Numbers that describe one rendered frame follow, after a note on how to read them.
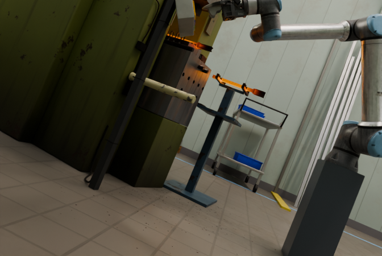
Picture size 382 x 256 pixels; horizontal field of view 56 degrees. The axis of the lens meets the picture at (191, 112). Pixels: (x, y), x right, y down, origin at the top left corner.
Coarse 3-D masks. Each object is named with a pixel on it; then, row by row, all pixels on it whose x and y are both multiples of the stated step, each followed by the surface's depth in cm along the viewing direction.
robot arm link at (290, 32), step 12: (288, 24) 189; (300, 24) 190; (312, 24) 192; (324, 24) 193; (336, 24) 195; (348, 24) 194; (252, 36) 189; (288, 36) 189; (300, 36) 190; (312, 36) 192; (324, 36) 194; (336, 36) 195; (348, 36) 195
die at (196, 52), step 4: (168, 36) 236; (172, 40) 235; (176, 40) 233; (184, 40) 231; (184, 44) 230; (188, 44) 229; (192, 44) 234; (196, 44) 238; (196, 48) 240; (192, 52) 237; (196, 52) 242; (200, 52) 247
